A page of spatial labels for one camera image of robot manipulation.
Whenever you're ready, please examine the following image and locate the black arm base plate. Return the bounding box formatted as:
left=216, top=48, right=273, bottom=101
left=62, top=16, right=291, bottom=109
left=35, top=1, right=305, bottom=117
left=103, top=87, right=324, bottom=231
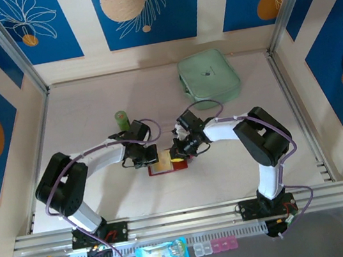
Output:
left=69, top=221, right=131, bottom=251
left=237, top=191, right=298, bottom=222

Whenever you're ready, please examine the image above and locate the slotted grey cable duct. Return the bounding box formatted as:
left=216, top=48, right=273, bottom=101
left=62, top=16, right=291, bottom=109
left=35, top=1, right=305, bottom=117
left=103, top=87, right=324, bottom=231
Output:
left=28, top=221, right=270, bottom=257

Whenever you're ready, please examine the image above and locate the aluminium table side rail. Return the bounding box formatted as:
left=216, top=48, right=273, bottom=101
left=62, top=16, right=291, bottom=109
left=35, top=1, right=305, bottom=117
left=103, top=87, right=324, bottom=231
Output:
left=8, top=88, right=70, bottom=235
left=265, top=44, right=335, bottom=190

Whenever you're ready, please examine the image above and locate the clear pill box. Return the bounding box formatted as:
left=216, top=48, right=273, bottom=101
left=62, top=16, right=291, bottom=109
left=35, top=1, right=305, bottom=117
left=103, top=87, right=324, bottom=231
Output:
left=192, top=242, right=213, bottom=257

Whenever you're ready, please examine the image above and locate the small green bottle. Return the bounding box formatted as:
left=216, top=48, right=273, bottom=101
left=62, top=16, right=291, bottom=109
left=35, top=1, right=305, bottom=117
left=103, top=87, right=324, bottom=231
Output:
left=113, top=109, right=131, bottom=132

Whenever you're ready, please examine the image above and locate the pink pill box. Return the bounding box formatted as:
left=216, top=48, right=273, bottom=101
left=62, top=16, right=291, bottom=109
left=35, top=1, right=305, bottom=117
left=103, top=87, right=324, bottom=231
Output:
left=210, top=236, right=240, bottom=254

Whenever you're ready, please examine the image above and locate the mint green zip pouch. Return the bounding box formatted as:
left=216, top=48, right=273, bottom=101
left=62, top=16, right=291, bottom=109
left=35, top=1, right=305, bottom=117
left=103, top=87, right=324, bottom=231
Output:
left=174, top=45, right=245, bottom=114

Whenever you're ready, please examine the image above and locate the aluminium rail beam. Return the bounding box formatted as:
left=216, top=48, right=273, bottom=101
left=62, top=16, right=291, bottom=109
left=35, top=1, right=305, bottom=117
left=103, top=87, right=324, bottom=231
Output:
left=8, top=180, right=343, bottom=257

